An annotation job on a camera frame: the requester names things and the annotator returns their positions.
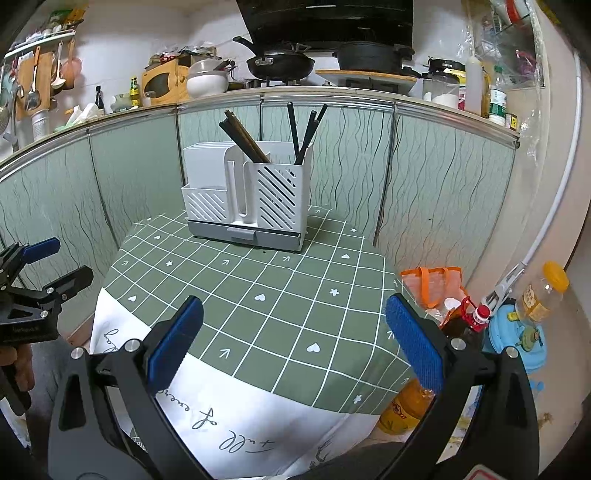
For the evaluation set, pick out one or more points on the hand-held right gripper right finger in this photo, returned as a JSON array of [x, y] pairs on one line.
[[413, 346]]

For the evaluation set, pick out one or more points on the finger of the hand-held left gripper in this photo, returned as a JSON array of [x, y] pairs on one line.
[[41, 249], [69, 284]]

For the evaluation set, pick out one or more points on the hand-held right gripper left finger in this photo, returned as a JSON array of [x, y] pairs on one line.
[[178, 346]]

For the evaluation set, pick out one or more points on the white slotted utensil holder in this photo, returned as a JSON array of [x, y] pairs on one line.
[[205, 166]]

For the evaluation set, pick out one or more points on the person's left hand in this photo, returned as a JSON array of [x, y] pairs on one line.
[[23, 364]]

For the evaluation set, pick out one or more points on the red cap dark bottle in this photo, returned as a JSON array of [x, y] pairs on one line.
[[461, 330]]

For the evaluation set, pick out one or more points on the person's left leg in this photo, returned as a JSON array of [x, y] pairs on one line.
[[46, 378]]

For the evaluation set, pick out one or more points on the orange bag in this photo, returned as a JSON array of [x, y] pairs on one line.
[[434, 288]]

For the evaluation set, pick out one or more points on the yellow cap oil bottle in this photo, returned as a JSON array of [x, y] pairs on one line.
[[404, 410]]

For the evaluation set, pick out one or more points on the blue plastic container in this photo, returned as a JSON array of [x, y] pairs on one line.
[[517, 341]]

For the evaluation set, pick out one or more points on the green checked tablecloth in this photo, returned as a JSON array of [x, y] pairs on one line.
[[277, 300]]

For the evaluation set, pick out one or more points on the perforated metal utensil cup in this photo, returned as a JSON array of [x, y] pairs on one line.
[[40, 124]]

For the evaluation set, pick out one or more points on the yellow lid jar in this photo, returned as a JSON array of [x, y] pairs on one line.
[[540, 295]]

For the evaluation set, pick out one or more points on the white plastic bag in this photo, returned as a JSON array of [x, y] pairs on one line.
[[85, 115]]

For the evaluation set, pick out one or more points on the steel spatula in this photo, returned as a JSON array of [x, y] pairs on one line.
[[32, 99]]

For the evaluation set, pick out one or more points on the hanging wooden cutting board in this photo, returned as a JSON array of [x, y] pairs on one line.
[[44, 83]]

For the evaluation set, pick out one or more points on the white ladle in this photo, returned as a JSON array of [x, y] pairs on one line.
[[57, 78]]

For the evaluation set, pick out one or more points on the green glass bottle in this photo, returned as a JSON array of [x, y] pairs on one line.
[[134, 92]]

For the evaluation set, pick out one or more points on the pink hanging scoop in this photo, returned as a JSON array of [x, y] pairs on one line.
[[71, 69]]

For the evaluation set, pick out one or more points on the yellow microwave oven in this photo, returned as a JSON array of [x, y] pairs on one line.
[[161, 83]]

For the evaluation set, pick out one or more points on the white pot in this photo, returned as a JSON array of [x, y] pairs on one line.
[[207, 83]]

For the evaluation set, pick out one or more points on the white pipe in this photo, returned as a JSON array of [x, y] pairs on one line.
[[568, 152]]

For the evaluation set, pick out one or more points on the white bottle green label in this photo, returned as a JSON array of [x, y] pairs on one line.
[[498, 104]]

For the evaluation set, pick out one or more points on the clear jar black lid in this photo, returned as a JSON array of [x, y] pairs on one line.
[[443, 87]]

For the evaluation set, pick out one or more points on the white squeeze bottle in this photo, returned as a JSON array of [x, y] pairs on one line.
[[473, 87]]

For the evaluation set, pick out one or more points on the gas stove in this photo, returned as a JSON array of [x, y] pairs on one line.
[[281, 83]]

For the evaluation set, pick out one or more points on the black cast iron pot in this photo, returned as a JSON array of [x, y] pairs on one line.
[[369, 57]]

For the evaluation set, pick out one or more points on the black wok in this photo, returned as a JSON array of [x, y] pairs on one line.
[[279, 64]]

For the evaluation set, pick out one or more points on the black range hood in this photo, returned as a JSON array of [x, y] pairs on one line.
[[323, 18]]

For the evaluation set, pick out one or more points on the white wall rack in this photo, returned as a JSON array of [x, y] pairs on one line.
[[46, 39]]

